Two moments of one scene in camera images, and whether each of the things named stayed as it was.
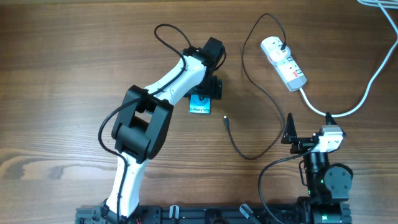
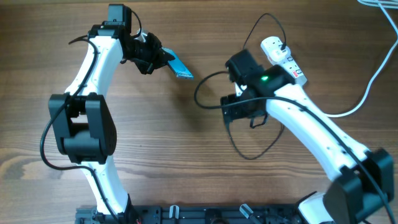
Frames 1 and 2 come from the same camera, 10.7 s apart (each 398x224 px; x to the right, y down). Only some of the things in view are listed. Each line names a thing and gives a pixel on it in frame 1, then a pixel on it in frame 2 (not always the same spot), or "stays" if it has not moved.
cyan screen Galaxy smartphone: x=198 y=106 → x=178 y=66
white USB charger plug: x=279 y=55 stays
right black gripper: x=290 y=137 → x=232 y=109
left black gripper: x=214 y=91 → x=158 y=57
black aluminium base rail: x=213 y=214 stays
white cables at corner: x=382 y=4 stays
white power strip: x=287 y=68 stays
